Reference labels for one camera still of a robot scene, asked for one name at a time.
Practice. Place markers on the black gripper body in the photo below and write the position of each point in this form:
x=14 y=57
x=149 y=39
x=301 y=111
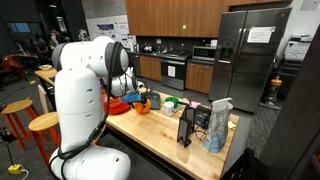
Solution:
x=144 y=97

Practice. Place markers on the orange plush basketball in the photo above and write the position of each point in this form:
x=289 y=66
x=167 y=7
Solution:
x=142 y=108

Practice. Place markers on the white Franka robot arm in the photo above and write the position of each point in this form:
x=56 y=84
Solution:
x=78 y=100

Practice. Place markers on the grey dust pan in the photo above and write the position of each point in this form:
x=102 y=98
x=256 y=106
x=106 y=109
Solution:
x=155 y=101

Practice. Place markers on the white labelled cup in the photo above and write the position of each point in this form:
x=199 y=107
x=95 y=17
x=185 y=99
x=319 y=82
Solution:
x=168 y=109

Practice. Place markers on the red plate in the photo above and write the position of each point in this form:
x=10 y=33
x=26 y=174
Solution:
x=120 y=109

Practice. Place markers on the green bowl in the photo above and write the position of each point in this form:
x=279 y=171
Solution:
x=173 y=100

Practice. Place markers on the orange bowl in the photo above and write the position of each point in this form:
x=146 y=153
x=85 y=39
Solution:
x=115 y=102

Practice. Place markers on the narrow wooden lower cabinet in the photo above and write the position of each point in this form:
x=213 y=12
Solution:
x=150 y=68

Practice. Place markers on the black stove oven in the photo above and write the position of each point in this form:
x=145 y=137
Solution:
x=173 y=73

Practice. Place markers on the black device on stand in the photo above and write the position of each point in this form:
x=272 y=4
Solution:
x=184 y=128

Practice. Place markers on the pink sticky note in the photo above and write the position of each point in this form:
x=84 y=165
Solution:
x=195 y=104

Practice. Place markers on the black electronics box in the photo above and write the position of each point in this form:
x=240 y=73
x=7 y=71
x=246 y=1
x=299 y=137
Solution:
x=202 y=117

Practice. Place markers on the silver microwave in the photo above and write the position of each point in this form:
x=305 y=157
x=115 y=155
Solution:
x=203 y=53

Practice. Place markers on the white and blue paper bag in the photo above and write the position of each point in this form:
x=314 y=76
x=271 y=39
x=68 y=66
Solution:
x=217 y=128

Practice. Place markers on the wooden upper cabinets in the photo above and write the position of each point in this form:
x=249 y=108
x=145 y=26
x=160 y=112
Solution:
x=160 y=18

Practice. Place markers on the green sticky note on cabinet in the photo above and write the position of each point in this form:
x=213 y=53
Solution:
x=184 y=27

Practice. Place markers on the round wooden stool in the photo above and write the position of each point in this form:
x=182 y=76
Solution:
x=16 y=106
x=43 y=120

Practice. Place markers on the stainless steel refrigerator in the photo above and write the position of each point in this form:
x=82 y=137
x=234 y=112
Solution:
x=253 y=66

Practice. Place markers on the orange grey vacuum cleaner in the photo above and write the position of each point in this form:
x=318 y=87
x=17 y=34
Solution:
x=274 y=90

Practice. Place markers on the white paper on refrigerator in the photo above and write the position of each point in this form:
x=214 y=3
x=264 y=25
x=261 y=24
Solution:
x=260 y=34

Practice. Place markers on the yellow power box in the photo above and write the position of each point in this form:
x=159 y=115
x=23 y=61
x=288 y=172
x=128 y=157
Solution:
x=15 y=169

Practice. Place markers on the grey office printer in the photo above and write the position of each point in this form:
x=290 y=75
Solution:
x=295 y=53

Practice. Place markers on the wall posters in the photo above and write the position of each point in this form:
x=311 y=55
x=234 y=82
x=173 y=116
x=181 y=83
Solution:
x=113 y=31

